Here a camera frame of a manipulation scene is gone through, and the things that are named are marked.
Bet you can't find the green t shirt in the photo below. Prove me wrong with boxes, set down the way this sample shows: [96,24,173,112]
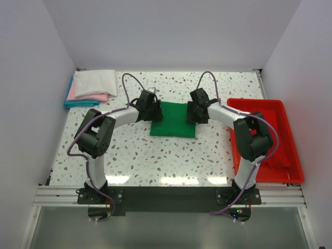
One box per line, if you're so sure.
[150,102,196,139]

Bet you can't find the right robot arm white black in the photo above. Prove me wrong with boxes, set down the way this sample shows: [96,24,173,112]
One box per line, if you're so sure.
[186,88,279,192]

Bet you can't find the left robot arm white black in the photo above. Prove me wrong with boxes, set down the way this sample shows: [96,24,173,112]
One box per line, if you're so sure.
[67,89,163,196]

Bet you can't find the folded pink t shirt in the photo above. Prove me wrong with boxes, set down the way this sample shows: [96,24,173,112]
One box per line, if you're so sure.
[66,80,108,102]

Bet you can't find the folded white t shirt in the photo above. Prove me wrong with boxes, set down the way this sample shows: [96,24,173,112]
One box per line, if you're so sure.
[73,70,118,98]

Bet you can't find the folded teal t shirt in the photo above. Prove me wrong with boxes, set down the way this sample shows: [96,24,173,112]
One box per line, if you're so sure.
[63,76,100,109]

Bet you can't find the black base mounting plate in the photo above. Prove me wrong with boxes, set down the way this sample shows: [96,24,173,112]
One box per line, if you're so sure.
[76,185,262,217]

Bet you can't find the red t shirt in bin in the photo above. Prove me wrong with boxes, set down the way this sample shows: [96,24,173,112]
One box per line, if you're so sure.
[258,104,291,171]

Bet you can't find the red plastic bin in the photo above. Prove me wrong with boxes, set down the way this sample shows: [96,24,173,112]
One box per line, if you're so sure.
[227,98,304,184]

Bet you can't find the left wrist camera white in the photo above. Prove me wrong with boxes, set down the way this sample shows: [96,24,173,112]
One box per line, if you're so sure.
[147,87,157,94]

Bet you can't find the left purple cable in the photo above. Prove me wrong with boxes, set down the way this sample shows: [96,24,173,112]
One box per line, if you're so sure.
[66,73,146,222]

